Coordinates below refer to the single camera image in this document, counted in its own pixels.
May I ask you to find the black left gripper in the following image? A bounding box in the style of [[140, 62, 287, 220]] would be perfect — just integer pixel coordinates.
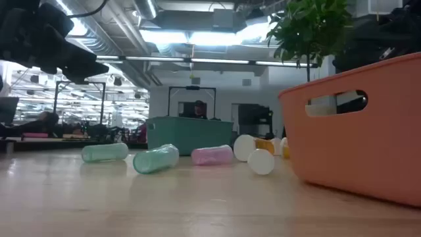
[[0, 0, 110, 84]]

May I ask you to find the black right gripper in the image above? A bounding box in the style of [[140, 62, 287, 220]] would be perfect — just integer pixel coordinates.
[[332, 19, 392, 72]]

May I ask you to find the green translucent pill bottle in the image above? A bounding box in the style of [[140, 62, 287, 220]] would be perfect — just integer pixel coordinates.
[[132, 144, 180, 175], [81, 142, 130, 163]]

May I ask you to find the orange pill bottle white cap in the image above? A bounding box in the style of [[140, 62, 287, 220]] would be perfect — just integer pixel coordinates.
[[279, 137, 291, 160], [270, 137, 282, 156], [233, 134, 276, 163]]

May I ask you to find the yellow pill bottle white cap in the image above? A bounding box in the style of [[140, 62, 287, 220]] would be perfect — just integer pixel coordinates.
[[247, 148, 276, 176]]

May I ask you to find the pink translucent pill bottle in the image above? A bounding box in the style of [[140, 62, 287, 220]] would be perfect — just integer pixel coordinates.
[[191, 144, 235, 167]]

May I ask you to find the orange plastic bin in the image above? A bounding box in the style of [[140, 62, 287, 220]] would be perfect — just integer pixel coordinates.
[[278, 52, 421, 208]]

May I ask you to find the teal plastic bin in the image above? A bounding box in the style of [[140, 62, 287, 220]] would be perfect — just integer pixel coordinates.
[[145, 116, 234, 156]]

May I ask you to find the green plant in white pot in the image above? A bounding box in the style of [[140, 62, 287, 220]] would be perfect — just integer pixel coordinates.
[[265, 0, 352, 83]]

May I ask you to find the person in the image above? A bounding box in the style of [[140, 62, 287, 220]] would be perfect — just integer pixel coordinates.
[[189, 99, 209, 120], [0, 111, 60, 138]]

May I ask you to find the dark monitor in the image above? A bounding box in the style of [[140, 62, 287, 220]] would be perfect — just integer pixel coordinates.
[[0, 96, 20, 125]]

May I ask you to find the dark background table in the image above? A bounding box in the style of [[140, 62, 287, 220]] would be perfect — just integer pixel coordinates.
[[0, 133, 149, 153]]

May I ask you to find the black equipment cart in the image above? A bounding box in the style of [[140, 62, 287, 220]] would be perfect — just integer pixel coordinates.
[[237, 103, 274, 136]]

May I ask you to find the long ceiling light strip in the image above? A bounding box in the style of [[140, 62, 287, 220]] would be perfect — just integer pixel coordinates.
[[95, 55, 319, 69]]

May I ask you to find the grey ceiling box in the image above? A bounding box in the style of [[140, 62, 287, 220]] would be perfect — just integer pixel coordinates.
[[212, 8, 235, 30]]

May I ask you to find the black gantry frame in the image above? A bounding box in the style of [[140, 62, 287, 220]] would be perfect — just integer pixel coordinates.
[[53, 80, 107, 124], [167, 86, 217, 118]]

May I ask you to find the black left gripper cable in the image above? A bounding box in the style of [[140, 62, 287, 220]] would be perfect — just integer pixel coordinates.
[[67, 0, 109, 19]]

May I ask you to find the silver ventilation duct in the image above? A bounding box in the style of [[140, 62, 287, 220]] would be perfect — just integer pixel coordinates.
[[133, 0, 159, 20]]

